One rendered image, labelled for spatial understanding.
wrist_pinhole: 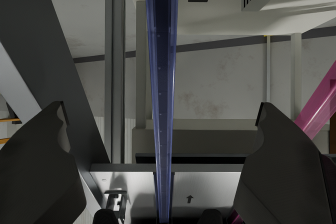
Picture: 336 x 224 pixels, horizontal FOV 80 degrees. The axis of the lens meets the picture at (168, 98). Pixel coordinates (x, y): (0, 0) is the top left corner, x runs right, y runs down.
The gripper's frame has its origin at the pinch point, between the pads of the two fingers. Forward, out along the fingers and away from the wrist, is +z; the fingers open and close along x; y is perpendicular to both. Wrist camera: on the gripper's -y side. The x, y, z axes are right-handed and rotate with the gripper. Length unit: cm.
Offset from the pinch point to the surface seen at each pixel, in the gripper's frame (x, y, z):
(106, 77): -13.4, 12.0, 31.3
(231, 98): 98, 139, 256
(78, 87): -8.0, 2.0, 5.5
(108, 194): -6.9, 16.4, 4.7
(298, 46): 58, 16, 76
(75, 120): -8.0, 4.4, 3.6
